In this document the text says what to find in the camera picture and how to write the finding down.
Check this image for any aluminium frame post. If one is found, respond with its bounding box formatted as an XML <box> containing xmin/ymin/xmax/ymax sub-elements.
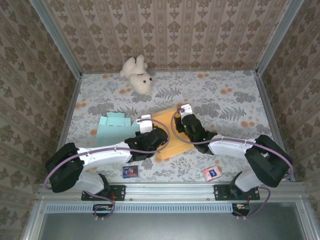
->
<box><xmin>256</xmin><ymin>0</ymin><xmax>305</xmax><ymax>76</ymax></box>
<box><xmin>29</xmin><ymin>0</ymin><xmax>83</xmax><ymax>78</ymax></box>

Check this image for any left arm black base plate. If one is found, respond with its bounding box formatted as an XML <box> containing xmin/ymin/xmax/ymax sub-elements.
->
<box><xmin>81</xmin><ymin>184</ymin><xmax>127</xmax><ymax>202</ymax></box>

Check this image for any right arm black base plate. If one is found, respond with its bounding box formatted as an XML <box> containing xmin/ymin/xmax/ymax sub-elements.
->
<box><xmin>213</xmin><ymin>184</ymin><xmax>261</xmax><ymax>202</ymax></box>

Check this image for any white plush bear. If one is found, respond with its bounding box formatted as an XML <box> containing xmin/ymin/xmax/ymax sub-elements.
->
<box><xmin>119</xmin><ymin>54</ymin><xmax>154</xmax><ymax>95</ymax></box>

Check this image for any dark blue card pack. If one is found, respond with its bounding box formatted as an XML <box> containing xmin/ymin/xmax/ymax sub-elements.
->
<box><xmin>122</xmin><ymin>164</ymin><xmax>140</xmax><ymax>179</ymax></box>

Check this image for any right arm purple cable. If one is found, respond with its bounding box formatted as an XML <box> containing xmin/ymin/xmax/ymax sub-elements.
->
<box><xmin>170</xmin><ymin>107</ymin><xmax>295</xmax><ymax>221</ymax></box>

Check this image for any grey metal sheet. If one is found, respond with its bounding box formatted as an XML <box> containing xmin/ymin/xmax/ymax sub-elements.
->
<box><xmin>37</xmin><ymin>202</ymin><xmax>310</xmax><ymax>240</ymax></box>

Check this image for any aluminium frame cross rail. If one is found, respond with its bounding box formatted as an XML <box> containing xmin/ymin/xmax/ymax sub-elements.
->
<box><xmin>37</xmin><ymin>182</ymin><xmax>307</xmax><ymax>201</ymax></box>

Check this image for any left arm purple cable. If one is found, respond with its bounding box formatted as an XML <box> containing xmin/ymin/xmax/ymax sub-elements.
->
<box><xmin>43</xmin><ymin>117</ymin><xmax>171</xmax><ymax>222</ymax></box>

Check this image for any aluminium table side rail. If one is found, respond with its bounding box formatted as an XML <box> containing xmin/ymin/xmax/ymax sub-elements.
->
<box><xmin>254</xmin><ymin>71</ymin><xmax>296</xmax><ymax>182</ymax></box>
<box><xmin>47</xmin><ymin>74</ymin><xmax>83</xmax><ymax>183</ymax></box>

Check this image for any grey slotted cable duct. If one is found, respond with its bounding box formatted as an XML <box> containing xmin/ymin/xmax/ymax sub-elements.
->
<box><xmin>46</xmin><ymin>202</ymin><xmax>235</xmax><ymax>214</ymax></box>

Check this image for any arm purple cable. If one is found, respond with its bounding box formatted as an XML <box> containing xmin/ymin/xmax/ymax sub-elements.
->
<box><xmin>43</xmin><ymin>117</ymin><xmax>171</xmax><ymax>222</ymax></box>
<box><xmin>170</xmin><ymin>107</ymin><xmax>295</xmax><ymax>221</ymax></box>

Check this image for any light blue paper box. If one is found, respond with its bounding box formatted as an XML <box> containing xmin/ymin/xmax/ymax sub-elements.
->
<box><xmin>94</xmin><ymin>112</ymin><xmax>141</xmax><ymax>148</ymax></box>

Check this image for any floral tablecloth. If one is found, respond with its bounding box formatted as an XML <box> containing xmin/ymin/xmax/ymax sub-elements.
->
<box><xmin>54</xmin><ymin>70</ymin><xmax>287</xmax><ymax>183</ymax></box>

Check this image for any orange paper box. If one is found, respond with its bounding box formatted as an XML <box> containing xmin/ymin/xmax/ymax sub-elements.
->
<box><xmin>151</xmin><ymin>106</ymin><xmax>196</xmax><ymax>161</ymax></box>

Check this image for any black cable connector block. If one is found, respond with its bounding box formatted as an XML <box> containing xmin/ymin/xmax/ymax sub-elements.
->
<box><xmin>231</xmin><ymin>203</ymin><xmax>251</xmax><ymax>216</ymax></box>
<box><xmin>92</xmin><ymin>203</ymin><xmax>113</xmax><ymax>218</ymax></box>

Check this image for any pink tissue pack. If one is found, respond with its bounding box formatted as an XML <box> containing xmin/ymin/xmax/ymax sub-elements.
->
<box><xmin>201</xmin><ymin>166</ymin><xmax>223</xmax><ymax>183</ymax></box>

